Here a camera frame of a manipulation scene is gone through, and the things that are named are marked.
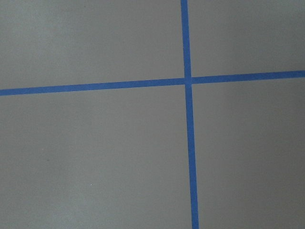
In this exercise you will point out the blue tape line lengthwise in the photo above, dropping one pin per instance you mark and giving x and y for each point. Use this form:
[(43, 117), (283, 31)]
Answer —
[(189, 114)]

